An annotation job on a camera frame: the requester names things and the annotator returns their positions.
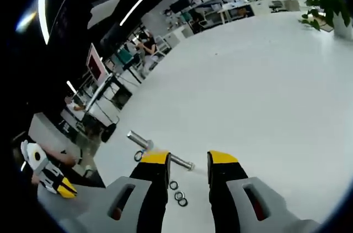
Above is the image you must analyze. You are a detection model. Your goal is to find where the teal chair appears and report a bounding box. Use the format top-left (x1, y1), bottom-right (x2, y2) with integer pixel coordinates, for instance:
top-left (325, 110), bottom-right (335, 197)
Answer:
top-left (115, 48), bottom-right (138, 73)

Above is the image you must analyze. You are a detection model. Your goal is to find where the short white ceiling light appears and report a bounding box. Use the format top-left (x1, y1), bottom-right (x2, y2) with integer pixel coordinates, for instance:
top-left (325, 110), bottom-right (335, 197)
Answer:
top-left (37, 0), bottom-right (50, 46)

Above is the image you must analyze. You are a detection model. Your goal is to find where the grey counter block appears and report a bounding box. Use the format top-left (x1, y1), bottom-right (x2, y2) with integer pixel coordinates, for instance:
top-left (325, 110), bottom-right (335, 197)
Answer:
top-left (27, 112), bottom-right (86, 159)

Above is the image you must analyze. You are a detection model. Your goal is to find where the white desk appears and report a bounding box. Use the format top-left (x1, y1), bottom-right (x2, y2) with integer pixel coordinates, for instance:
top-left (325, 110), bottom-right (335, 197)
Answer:
top-left (280, 0), bottom-right (303, 13)

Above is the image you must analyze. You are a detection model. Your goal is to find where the white plant pot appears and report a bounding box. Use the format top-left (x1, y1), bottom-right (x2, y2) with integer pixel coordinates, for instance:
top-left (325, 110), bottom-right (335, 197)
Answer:
top-left (332, 9), bottom-right (353, 40)

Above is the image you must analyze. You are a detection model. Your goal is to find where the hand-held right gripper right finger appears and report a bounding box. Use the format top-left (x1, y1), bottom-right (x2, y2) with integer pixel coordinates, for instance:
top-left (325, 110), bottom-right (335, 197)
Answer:
top-left (206, 150), bottom-right (321, 233)

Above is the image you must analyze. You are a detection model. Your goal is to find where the black office chair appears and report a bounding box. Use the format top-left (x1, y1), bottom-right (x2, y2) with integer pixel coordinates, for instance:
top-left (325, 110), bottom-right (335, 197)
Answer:
top-left (269, 0), bottom-right (285, 13)

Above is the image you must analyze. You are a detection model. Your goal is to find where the white wheeled cart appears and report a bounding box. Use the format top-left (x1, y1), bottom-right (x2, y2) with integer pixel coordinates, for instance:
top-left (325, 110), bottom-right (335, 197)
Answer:
top-left (82, 73), bottom-right (133, 143)

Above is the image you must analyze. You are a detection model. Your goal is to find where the white low cabinet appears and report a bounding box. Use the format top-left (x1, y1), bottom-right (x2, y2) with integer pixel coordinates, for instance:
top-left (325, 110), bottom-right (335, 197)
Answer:
top-left (164, 32), bottom-right (182, 49)

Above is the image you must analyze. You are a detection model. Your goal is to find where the person's left hand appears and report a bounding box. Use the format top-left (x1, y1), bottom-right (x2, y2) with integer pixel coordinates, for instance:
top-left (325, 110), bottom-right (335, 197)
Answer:
top-left (30, 173), bottom-right (42, 187)

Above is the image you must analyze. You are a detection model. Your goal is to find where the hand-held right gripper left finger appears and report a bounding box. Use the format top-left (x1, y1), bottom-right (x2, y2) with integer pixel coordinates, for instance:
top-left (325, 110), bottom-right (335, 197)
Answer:
top-left (59, 150), bottom-right (173, 233)

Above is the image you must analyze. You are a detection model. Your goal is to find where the metal threaded stud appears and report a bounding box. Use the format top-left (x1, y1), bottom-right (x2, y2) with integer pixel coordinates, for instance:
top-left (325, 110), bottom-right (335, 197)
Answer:
top-left (126, 130), bottom-right (154, 149)
top-left (170, 154), bottom-right (196, 171)

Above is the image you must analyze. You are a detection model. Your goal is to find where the red screen on stand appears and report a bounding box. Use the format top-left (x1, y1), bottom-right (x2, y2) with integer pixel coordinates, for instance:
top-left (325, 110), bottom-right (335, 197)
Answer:
top-left (85, 42), bottom-right (110, 86)

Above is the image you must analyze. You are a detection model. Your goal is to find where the white work table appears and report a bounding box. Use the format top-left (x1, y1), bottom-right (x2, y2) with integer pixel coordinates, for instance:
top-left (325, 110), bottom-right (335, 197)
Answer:
top-left (217, 3), bottom-right (253, 24)

